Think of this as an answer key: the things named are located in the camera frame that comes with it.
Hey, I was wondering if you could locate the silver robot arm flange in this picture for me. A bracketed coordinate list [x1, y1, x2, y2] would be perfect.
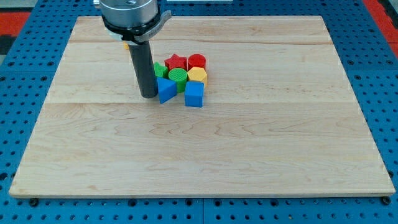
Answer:
[93, 0, 172, 45]

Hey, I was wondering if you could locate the blue triangle block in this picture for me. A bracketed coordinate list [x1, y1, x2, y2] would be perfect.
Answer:
[157, 77, 177, 104]

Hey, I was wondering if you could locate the blue cube block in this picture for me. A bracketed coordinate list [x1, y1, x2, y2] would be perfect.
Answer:
[184, 81, 205, 108]

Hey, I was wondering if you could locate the yellow hexagon block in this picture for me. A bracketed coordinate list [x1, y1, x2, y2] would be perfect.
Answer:
[187, 67, 208, 87]

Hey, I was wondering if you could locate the green cylinder block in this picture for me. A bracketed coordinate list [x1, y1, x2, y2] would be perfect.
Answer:
[169, 68, 188, 93]

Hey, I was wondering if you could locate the red cylinder block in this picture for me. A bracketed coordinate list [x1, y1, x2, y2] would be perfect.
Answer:
[187, 54, 206, 70]

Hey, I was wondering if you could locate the green star block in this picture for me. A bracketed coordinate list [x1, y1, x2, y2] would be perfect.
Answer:
[154, 62, 169, 79]

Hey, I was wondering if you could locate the red star block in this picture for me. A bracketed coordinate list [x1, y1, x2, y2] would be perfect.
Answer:
[164, 54, 187, 70]

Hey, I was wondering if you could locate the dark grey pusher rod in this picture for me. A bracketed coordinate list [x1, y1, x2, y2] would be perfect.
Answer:
[129, 41, 158, 98]

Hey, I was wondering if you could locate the light wooden board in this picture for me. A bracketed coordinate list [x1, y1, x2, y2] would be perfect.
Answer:
[9, 16, 396, 198]

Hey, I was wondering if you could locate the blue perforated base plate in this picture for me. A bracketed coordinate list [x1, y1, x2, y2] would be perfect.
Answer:
[1, 1, 397, 223]

